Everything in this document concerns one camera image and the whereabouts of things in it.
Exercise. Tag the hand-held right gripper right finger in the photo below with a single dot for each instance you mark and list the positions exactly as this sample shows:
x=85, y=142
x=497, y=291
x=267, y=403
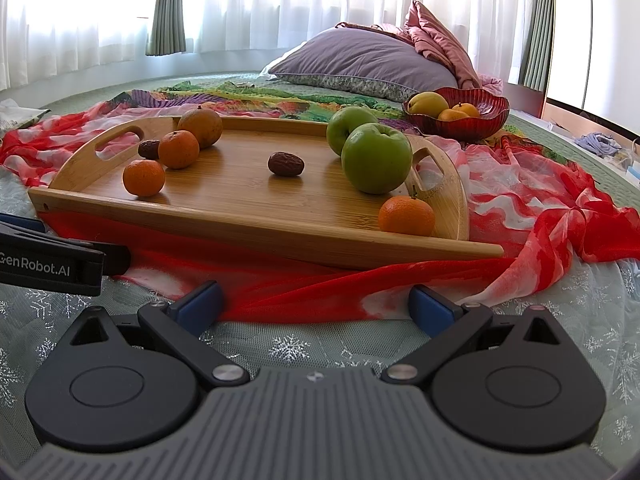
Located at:
x=430, y=310

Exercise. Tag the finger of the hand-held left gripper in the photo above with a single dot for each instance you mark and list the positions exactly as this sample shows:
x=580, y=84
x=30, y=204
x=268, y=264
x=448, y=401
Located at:
x=117, y=260
x=17, y=225

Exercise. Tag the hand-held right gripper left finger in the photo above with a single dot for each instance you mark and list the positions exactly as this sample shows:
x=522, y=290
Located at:
x=200, y=305

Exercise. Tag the tangerine with stem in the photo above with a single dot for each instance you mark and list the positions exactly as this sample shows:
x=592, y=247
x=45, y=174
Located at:
x=406, y=216

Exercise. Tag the red date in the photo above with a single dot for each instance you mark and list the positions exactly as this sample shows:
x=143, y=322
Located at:
x=148, y=150
x=285, y=164

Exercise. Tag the large green apple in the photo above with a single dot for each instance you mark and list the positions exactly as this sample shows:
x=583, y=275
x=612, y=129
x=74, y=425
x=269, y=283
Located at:
x=377, y=160

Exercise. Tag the sheer snowflake cloth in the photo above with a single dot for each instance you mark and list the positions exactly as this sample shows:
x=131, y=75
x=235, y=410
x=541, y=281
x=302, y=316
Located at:
x=310, y=345

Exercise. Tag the red and white scarf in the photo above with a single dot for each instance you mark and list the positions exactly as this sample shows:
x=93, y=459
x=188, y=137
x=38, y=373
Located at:
x=550, y=220

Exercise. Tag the brown pear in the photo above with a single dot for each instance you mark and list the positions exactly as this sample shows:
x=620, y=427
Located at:
x=202, y=127

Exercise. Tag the red glass bowl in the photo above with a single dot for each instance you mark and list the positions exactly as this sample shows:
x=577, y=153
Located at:
x=465, y=127

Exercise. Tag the small green apple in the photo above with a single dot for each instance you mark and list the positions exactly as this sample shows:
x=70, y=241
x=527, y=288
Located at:
x=345, y=127

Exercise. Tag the multicoloured floral scarf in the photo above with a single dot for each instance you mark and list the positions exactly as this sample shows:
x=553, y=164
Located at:
x=260, y=100

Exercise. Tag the pale blue cloth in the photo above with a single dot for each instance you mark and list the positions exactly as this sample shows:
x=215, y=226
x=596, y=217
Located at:
x=597, y=144

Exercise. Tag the green curtain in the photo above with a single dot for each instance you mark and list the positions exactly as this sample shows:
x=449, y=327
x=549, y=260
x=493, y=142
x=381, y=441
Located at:
x=167, y=10
x=537, y=30

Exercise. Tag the purple pillow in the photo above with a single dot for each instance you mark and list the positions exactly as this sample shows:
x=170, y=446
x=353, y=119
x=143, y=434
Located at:
x=360, y=62

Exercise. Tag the pink quilt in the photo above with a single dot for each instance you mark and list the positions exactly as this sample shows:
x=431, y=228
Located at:
x=440, y=40

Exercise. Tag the white sheer curtain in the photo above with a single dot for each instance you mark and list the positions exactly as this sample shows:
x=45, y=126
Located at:
x=300, y=0

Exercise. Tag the wooden bed frame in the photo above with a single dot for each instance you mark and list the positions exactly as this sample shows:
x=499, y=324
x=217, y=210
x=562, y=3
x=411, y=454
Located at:
x=530, y=100

